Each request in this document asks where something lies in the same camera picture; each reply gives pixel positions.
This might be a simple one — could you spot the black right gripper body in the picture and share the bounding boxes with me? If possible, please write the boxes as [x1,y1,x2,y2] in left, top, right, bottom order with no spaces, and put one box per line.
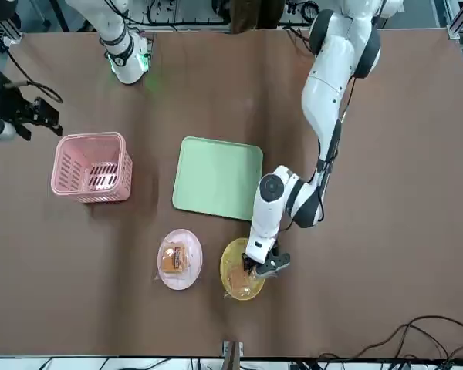
[0,81,36,128]

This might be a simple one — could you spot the small pink slotted basket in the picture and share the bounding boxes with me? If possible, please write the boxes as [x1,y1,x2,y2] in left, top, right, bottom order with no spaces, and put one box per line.
[51,131,134,204]

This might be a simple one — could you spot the green plastic tray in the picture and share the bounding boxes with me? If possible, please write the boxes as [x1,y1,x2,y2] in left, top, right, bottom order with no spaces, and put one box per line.
[171,136,264,223]

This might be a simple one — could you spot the round yellow plate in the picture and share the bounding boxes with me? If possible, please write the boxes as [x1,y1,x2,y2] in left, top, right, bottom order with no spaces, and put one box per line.
[220,237,266,301]

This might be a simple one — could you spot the round white plate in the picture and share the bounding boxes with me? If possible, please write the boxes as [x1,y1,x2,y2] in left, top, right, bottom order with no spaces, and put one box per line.
[157,228,204,291]

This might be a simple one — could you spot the person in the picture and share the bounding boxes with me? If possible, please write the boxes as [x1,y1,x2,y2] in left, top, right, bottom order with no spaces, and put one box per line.
[228,0,286,35]

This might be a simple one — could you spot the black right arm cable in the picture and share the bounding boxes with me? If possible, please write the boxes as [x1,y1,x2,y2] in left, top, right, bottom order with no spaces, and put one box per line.
[0,49,64,105]

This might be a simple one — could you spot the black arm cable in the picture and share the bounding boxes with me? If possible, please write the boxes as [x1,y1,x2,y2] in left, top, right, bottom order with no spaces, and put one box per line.
[281,75,358,232]
[0,49,64,105]

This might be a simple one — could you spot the aluminium post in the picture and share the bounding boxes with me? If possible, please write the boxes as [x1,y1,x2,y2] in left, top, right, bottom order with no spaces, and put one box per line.
[221,339,245,370]

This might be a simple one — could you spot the black cable tangle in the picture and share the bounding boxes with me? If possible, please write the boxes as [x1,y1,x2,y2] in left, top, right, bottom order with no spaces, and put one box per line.
[318,314,463,370]

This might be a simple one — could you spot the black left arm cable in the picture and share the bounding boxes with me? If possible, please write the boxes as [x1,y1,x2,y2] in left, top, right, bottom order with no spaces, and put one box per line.
[281,75,358,232]

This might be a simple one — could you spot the aluminium frame rail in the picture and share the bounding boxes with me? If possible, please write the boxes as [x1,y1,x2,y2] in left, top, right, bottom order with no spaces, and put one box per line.
[445,0,463,107]

